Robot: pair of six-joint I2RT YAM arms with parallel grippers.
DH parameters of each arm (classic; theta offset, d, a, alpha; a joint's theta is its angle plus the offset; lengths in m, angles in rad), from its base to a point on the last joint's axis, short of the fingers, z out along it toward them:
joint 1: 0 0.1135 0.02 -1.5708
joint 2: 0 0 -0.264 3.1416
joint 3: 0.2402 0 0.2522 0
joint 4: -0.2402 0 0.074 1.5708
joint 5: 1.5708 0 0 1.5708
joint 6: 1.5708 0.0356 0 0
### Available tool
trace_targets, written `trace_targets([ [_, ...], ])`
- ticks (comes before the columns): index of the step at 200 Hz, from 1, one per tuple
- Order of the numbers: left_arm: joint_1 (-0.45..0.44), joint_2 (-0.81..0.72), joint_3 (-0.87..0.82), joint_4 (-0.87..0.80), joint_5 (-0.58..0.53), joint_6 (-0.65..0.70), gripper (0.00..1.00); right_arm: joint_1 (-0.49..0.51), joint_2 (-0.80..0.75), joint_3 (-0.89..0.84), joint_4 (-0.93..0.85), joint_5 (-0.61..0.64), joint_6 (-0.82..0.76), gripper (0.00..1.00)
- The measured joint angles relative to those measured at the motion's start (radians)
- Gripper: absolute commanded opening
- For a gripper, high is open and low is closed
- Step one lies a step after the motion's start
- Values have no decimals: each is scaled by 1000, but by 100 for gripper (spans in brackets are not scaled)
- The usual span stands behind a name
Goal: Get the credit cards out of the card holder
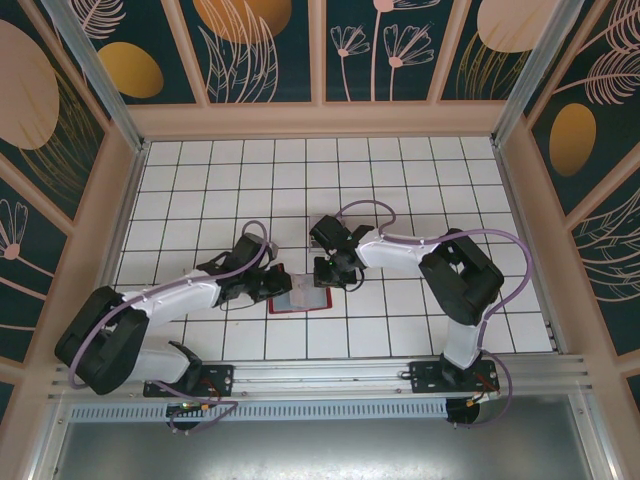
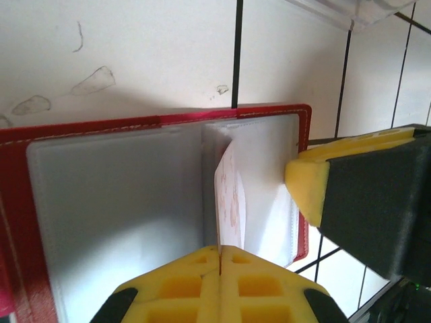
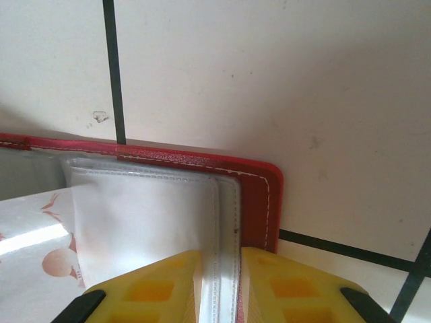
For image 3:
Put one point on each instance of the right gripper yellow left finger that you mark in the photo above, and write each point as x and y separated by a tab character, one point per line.
144	292

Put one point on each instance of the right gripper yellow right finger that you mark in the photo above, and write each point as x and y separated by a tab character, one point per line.
293	296

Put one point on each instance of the red card holder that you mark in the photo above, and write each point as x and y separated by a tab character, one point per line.
256	202

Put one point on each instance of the white card red pattern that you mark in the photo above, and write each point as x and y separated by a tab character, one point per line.
27	235

